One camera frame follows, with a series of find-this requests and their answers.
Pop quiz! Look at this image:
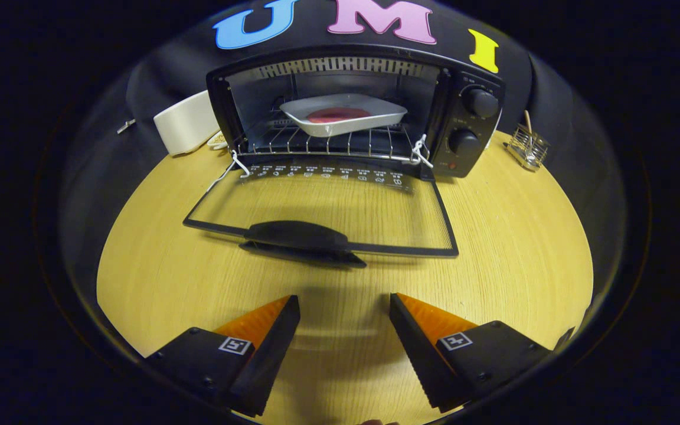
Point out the black toaster oven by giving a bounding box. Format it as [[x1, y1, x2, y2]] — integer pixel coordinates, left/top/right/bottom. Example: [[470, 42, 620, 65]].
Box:
[[182, 44, 506, 269]]

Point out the pink round cake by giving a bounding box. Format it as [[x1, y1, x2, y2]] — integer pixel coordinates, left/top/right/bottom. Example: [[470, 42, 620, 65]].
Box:
[[306, 107, 372, 124]]

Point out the white bread toaster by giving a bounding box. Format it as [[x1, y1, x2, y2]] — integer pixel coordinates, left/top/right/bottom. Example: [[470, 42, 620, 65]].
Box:
[[153, 90, 221, 157]]

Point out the white square plate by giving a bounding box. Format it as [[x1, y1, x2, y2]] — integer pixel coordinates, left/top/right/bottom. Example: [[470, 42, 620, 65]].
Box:
[[279, 93, 408, 138]]

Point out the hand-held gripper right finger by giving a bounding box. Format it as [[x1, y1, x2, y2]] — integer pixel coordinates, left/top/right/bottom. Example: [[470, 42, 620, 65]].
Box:
[[389, 292, 553, 414]]

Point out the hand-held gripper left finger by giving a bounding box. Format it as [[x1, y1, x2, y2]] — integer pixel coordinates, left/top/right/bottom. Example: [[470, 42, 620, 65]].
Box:
[[144, 295, 301, 417]]

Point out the metal wire utensil holder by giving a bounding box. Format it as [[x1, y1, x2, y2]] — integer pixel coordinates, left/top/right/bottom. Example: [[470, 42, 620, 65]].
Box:
[[505, 124, 551, 172]]

